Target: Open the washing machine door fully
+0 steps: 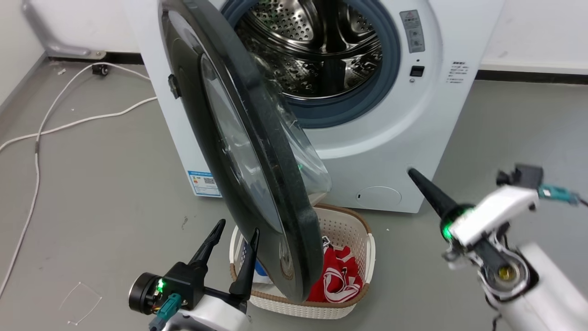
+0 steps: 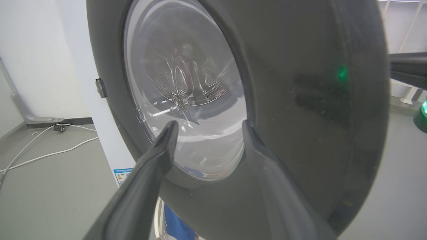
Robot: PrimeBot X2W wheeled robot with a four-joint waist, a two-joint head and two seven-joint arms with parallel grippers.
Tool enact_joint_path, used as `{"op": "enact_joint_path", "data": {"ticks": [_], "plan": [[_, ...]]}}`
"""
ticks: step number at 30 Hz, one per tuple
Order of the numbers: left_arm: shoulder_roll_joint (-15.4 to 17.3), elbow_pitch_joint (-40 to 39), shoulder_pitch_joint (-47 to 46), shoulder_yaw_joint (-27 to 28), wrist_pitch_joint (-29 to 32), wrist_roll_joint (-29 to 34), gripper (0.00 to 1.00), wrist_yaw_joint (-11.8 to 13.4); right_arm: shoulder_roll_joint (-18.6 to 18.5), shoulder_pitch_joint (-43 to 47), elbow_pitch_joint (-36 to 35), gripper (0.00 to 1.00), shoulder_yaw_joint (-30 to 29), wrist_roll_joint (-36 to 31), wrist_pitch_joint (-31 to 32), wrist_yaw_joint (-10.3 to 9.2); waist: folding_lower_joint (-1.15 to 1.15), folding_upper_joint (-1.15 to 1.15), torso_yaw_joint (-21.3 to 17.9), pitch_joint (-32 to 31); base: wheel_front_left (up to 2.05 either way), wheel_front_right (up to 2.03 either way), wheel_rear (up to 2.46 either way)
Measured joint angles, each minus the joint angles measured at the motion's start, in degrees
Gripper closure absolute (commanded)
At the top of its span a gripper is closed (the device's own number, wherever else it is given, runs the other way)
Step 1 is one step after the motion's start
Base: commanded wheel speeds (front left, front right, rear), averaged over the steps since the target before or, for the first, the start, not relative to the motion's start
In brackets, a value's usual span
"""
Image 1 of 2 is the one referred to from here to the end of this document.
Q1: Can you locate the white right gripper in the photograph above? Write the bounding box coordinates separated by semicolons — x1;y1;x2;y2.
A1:
407;168;539;248

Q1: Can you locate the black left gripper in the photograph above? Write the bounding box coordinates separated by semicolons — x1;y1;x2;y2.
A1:
129;219;260;317

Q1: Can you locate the black round washing machine door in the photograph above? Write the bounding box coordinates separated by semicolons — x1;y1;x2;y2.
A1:
158;0;333;304

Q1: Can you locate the white front-load washing machine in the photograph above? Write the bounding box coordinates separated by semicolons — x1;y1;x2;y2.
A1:
123;0;506;215

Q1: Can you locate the blue-grey rubber door gasket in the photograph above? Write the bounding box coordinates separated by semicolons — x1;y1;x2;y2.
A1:
220;0;401;130

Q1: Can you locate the blue and white garment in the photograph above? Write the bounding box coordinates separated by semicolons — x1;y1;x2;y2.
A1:
239;243;277;289

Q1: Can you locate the round drain filter cover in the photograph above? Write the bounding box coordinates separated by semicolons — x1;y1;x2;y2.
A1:
356;186;403;212

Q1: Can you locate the blue energy label sticker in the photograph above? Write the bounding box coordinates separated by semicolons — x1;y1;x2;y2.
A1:
187;171;222;198

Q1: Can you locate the teal connector on left gripper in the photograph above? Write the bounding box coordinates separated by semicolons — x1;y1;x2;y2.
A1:
148;294;182;331

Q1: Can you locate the teal connector on gripper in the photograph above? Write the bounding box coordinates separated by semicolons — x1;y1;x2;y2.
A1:
537;184;580;206
148;294;182;331

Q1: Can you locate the cream plastic laundry basket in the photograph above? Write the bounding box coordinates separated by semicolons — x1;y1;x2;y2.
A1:
229;203;376;320

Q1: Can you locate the red and white garment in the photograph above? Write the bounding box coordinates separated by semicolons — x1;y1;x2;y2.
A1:
306;245;364;303

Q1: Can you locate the small printed text label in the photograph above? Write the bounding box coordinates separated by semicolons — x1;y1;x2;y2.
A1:
445;60;469;85

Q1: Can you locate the teal connector on right gripper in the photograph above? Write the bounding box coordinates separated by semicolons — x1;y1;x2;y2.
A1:
537;184;580;206

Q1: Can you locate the grey warning label sticker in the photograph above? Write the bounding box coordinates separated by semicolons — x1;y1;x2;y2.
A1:
399;10;426;54

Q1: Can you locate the stainless steel perforated drum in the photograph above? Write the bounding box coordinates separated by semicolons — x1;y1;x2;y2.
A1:
236;0;383;100

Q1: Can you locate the black camera box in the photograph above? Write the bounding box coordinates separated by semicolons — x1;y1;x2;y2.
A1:
496;164;544;189

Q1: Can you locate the white power cord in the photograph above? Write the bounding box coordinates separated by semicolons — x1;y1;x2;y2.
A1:
0;97;158;153

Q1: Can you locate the long white floor cable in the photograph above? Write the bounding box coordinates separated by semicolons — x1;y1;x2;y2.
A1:
0;62;152;297

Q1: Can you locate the grey wall pipe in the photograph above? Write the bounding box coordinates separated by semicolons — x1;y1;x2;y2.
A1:
22;0;107;59

